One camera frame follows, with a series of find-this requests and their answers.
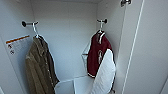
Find maroon and white jacket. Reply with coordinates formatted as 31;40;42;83
86;30;117;94

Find white wardrobe door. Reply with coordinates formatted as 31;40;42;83
120;0;168;94

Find white wardrobe body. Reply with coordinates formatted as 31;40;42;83
0;0;134;94

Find white wardrobe shelf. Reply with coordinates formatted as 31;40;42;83
73;75;98;94

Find white clothes hanger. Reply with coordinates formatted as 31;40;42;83
31;22;43;40

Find orange and white warning sticker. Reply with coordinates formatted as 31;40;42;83
5;34;31;56

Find dark wardrobe rail hook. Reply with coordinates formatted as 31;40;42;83
97;18;109;25
21;20;40;28

